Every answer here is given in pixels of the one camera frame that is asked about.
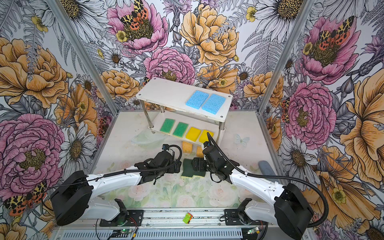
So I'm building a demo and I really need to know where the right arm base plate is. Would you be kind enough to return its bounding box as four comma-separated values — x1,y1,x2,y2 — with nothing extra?
224,209,261,226

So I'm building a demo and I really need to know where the white two-tier shelf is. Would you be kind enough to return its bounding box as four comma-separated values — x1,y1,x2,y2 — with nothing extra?
136,78,233,144

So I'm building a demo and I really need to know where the yellow sponge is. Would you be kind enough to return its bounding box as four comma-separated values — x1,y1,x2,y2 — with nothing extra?
186,127,202,142
199,130,214,144

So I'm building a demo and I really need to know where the dark green scouring sponge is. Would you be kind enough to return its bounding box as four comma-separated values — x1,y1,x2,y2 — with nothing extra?
181,159,194,178
194,171,206,178

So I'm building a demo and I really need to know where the green orange small block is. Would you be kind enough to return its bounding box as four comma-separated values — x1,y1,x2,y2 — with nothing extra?
183,213,193,224

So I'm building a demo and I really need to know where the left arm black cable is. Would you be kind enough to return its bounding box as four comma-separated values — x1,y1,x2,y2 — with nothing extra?
41,144,183,211

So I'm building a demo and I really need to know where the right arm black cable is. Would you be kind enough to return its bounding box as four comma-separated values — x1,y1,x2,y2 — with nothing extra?
206,132,330,229

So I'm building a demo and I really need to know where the green scrub sponge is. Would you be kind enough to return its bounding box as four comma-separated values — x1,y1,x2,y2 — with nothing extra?
173,122,189,138
160,118,176,134

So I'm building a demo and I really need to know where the aluminium front rail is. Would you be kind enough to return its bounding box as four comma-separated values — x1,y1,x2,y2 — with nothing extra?
53,207,310,230

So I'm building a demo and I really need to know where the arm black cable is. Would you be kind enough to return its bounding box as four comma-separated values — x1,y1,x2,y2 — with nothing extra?
206,132,330,229
41,144,183,211

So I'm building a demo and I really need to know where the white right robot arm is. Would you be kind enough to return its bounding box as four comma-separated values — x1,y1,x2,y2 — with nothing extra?
191,146,314,240

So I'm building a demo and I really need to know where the orange cellulose sponge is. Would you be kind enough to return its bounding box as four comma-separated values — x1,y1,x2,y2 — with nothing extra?
196,146,204,158
182,141,194,154

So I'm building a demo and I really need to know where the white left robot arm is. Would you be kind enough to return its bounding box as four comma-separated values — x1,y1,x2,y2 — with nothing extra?
51,150,182,226

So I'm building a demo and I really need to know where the blue cellulose sponge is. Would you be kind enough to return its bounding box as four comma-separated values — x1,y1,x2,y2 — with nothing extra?
202,94,226,115
186,91,210,110

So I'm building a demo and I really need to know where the grey blue oval object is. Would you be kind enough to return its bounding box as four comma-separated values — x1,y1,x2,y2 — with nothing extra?
258,161,276,176

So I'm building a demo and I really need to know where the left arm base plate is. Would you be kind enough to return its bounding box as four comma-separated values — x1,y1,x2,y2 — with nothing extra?
99,210,144,227

